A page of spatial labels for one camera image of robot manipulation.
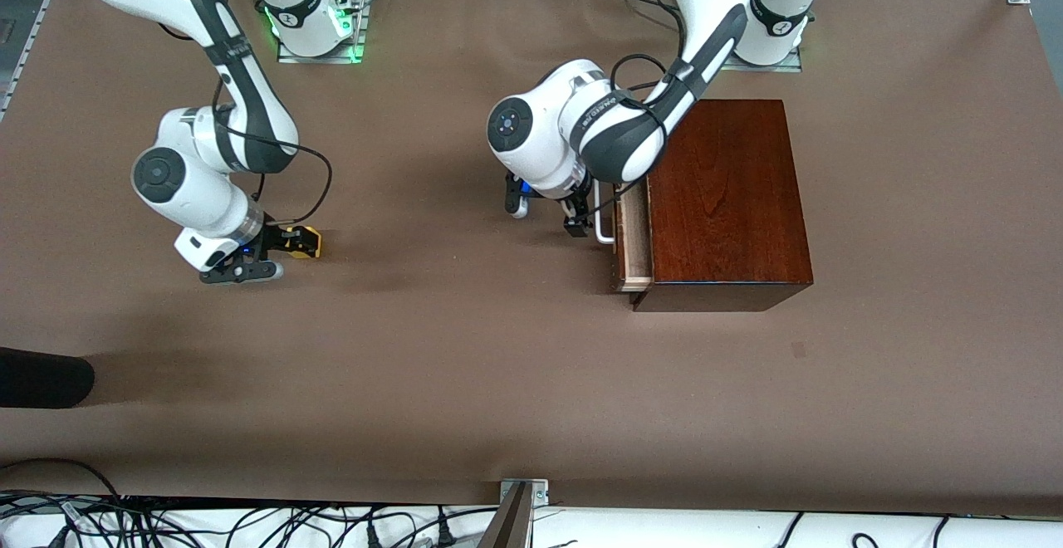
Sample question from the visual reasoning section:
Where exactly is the yellow block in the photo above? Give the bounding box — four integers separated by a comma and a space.
285, 226, 323, 261

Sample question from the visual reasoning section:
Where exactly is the wooden drawer with white handle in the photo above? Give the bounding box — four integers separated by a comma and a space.
592, 178, 655, 294

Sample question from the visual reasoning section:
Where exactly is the dark brown wooden cabinet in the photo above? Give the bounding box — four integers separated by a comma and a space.
629, 99, 814, 313

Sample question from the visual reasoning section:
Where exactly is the black cylinder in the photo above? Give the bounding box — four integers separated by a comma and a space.
0, 346, 96, 410

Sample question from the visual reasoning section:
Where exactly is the dark metal beam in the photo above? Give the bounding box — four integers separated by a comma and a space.
477, 482, 533, 548

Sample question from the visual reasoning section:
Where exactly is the white sheet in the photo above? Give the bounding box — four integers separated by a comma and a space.
0, 494, 1063, 548

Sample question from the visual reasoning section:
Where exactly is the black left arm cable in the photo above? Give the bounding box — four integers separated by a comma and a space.
609, 0, 688, 117

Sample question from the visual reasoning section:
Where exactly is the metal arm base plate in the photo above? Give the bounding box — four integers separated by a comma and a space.
721, 43, 805, 74
276, 0, 368, 66

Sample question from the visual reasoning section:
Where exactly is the silver metal corner bracket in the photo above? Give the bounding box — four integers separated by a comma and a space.
498, 477, 551, 508

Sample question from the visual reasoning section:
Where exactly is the black cable with plug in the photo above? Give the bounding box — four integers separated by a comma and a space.
355, 504, 468, 548

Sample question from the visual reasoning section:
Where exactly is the aluminium table edge rail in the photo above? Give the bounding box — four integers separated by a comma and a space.
0, 0, 56, 124

